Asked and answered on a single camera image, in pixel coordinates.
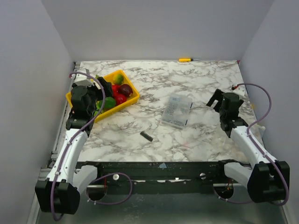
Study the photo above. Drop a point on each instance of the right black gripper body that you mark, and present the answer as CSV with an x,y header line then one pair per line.
x,y
219,101

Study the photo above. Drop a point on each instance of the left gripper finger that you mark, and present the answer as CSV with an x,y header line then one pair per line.
x,y
107,87
101,109

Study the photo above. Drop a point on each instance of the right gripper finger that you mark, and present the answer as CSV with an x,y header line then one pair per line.
x,y
217,95
217,106

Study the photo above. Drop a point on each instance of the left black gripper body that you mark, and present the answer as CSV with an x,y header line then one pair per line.
x,y
96,94

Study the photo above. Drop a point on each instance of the red bell pepper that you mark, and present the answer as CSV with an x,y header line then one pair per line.
x,y
115,90

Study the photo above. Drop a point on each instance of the green bell pepper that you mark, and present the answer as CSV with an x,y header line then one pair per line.
x,y
110,103

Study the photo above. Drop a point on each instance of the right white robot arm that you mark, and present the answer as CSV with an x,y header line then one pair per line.
x,y
268,179

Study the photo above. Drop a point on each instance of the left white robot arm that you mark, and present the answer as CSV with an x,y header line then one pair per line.
x,y
60,191

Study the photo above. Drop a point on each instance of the green yellow mango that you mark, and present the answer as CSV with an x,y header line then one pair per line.
x,y
118,79

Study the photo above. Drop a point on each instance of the yellow plastic tray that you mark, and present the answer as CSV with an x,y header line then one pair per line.
x,y
130,98

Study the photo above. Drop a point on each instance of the red apple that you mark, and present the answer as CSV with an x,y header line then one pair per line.
x,y
120,98

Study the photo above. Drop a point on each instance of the dark purple plum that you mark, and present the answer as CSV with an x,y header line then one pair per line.
x,y
125,90

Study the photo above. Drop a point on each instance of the clear plastic screw box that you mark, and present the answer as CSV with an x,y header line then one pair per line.
x,y
176,113

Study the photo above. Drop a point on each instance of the yellow screwdriver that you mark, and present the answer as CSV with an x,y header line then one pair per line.
x,y
184,60

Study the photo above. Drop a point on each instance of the black comb-like part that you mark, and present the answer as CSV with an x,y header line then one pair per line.
x,y
146,136

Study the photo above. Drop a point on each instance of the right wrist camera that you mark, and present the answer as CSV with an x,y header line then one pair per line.
x,y
239,89

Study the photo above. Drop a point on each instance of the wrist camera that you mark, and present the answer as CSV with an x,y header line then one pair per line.
x,y
239,89
83,78

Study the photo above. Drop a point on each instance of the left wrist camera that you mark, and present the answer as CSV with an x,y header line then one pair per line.
x,y
83,78

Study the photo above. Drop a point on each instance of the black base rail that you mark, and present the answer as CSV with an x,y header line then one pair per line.
x,y
121,178

